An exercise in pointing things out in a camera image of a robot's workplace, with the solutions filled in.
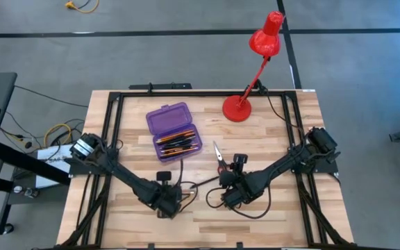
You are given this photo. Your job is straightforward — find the yellow floor cable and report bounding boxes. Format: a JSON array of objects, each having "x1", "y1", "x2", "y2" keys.
[{"x1": 42, "y1": 122, "x2": 73, "y2": 149}]

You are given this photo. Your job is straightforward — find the red and black scissors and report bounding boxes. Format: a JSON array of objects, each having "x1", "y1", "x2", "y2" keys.
[{"x1": 212, "y1": 140, "x2": 229, "y2": 174}]

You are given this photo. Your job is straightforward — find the white paper sheet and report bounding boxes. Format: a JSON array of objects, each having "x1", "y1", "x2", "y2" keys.
[{"x1": 34, "y1": 145, "x2": 73, "y2": 189}]

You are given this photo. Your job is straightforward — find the purple translucent pencil box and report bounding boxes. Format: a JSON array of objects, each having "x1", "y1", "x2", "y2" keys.
[{"x1": 145, "y1": 101, "x2": 203, "y2": 163}]

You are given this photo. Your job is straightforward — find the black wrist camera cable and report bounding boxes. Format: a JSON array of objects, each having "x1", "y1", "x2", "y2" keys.
[
  {"x1": 172, "y1": 158, "x2": 199, "y2": 213},
  {"x1": 205, "y1": 183, "x2": 273, "y2": 221}
]

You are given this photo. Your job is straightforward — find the black floor cable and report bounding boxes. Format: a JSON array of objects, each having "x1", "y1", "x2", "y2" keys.
[{"x1": 13, "y1": 84, "x2": 90, "y2": 109}]

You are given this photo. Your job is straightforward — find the red desk lamp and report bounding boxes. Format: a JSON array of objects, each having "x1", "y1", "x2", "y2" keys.
[{"x1": 222, "y1": 10, "x2": 286, "y2": 123}]

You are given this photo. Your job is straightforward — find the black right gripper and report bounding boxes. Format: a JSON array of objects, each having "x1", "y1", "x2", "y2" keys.
[{"x1": 218, "y1": 165, "x2": 256, "y2": 211}]

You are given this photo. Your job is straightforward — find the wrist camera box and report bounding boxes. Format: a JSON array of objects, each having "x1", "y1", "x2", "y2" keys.
[
  {"x1": 232, "y1": 153, "x2": 249, "y2": 166},
  {"x1": 156, "y1": 170, "x2": 172, "y2": 183}
]

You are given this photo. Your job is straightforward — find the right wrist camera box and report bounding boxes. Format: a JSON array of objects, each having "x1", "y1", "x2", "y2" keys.
[{"x1": 232, "y1": 153, "x2": 249, "y2": 166}]

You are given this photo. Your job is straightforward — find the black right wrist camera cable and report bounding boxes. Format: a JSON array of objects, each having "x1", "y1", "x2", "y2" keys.
[{"x1": 205, "y1": 183, "x2": 273, "y2": 221}]

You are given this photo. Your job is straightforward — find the black left wrist camera cable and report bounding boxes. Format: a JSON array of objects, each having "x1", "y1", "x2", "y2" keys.
[{"x1": 172, "y1": 158, "x2": 199, "y2": 213}]

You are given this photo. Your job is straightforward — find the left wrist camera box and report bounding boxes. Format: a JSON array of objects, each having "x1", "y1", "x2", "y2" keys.
[{"x1": 156, "y1": 170, "x2": 172, "y2": 183}]

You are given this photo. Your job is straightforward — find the black power strip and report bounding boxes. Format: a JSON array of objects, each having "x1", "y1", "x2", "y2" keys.
[{"x1": 128, "y1": 82, "x2": 193, "y2": 91}]

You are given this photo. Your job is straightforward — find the black desk base frame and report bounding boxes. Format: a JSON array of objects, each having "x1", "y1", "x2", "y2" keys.
[{"x1": 0, "y1": 140, "x2": 72, "y2": 236}]

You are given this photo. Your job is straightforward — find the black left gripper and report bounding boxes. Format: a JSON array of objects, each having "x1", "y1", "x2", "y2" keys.
[{"x1": 147, "y1": 184, "x2": 196, "y2": 220}]

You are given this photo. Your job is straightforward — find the black aluminium table frame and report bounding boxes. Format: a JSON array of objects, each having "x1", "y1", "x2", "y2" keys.
[{"x1": 59, "y1": 90, "x2": 356, "y2": 250}]

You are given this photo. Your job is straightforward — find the yellow extension cable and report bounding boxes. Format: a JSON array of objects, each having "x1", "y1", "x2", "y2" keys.
[{"x1": 64, "y1": 0, "x2": 101, "y2": 15}]

